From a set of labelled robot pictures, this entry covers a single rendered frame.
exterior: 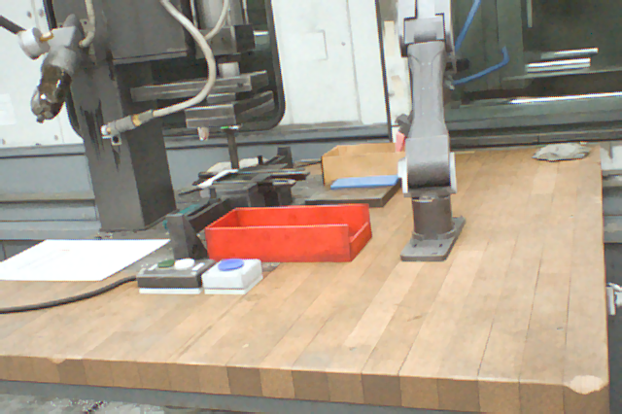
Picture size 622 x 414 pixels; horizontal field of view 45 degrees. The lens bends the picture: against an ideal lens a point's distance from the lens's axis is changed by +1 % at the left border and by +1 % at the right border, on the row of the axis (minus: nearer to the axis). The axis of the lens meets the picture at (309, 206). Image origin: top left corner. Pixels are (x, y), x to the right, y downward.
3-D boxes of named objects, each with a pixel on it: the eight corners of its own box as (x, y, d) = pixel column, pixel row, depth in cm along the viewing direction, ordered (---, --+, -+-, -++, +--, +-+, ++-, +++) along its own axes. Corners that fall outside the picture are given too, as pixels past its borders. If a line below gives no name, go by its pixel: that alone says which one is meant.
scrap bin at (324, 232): (352, 261, 114) (347, 224, 113) (209, 262, 123) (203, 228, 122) (372, 237, 125) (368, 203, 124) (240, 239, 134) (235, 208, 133)
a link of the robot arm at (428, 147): (410, 193, 120) (409, 37, 135) (452, 190, 119) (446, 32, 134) (405, 174, 115) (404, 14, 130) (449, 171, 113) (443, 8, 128)
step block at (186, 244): (190, 266, 123) (181, 215, 120) (175, 266, 124) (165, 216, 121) (208, 254, 128) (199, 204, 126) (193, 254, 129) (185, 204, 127)
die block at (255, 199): (254, 232, 137) (248, 193, 136) (207, 233, 141) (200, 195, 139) (293, 203, 155) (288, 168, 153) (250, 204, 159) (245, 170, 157)
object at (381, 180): (402, 184, 150) (400, 169, 150) (330, 188, 155) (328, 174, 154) (408, 175, 157) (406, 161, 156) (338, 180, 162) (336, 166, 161)
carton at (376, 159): (434, 186, 157) (431, 150, 155) (324, 190, 166) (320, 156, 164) (445, 172, 168) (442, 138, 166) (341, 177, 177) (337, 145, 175)
